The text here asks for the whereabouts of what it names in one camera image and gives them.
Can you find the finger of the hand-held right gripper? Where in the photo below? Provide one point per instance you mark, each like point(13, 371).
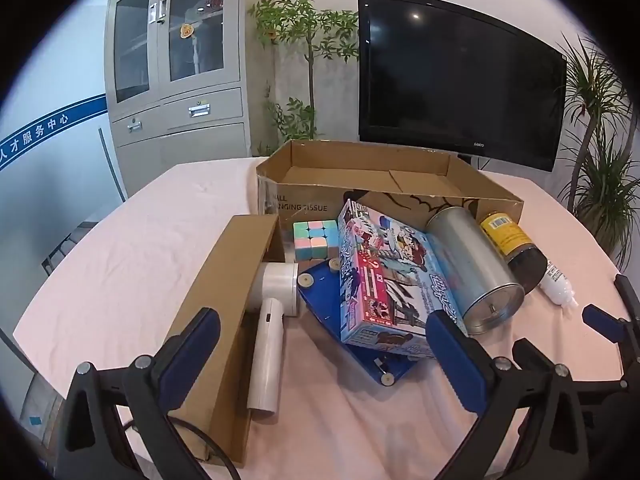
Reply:
point(600, 321)
point(629, 295)

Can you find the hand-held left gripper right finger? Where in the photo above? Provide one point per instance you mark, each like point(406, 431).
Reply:
point(457, 365)

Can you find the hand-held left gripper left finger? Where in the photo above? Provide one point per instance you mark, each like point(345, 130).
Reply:
point(192, 355)

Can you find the white spray bottle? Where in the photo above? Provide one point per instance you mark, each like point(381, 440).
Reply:
point(557, 285)

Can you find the silver metal can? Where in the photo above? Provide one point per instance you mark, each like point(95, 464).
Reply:
point(465, 255)

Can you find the colourful cartoon printed box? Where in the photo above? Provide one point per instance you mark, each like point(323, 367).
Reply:
point(380, 280)

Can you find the yellow label dark jar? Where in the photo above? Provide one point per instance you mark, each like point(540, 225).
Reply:
point(505, 235)

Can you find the large cardboard box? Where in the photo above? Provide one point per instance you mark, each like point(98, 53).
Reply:
point(320, 165)

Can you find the narrow brown cardboard box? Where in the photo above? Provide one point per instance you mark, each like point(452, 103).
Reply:
point(220, 300)

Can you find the white hair dryer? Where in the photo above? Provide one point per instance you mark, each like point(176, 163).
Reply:
point(267, 350)

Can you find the green palm plant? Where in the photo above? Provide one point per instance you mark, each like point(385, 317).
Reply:
point(600, 185)

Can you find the blue flat board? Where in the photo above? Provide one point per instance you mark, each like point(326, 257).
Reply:
point(320, 295)

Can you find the pastel puzzle cube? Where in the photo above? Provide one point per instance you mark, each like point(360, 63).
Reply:
point(315, 240)

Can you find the dark metal chair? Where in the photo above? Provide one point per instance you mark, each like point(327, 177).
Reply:
point(59, 251)

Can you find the grey metal cabinet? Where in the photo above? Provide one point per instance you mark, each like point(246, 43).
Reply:
point(150, 160)

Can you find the black flat screen television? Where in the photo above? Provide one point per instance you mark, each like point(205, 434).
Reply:
point(450, 70)

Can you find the leafy green potted tree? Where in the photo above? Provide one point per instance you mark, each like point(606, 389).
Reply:
point(310, 25)

